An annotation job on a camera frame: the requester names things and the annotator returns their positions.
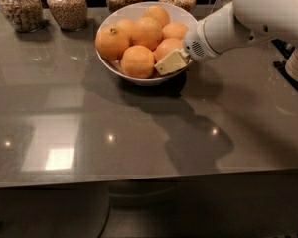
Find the far left glass jar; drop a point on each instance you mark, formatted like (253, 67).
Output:
(24, 16)

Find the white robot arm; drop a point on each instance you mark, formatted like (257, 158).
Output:
(237, 24)

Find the left orange with stem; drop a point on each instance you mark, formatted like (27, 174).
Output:
(111, 42)

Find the white ceramic bowl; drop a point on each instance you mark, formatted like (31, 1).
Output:
(134, 12)

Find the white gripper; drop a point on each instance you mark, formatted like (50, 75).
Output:
(196, 46)

